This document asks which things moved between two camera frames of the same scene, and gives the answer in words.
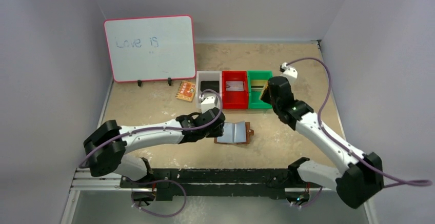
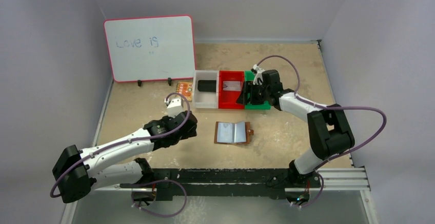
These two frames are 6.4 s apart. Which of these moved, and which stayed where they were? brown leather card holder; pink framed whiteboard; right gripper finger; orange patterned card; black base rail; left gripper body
Moved: left gripper body; right gripper finger
Stayed: brown leather card holder; black base rail; orange patterned card; pink framed whiteboard
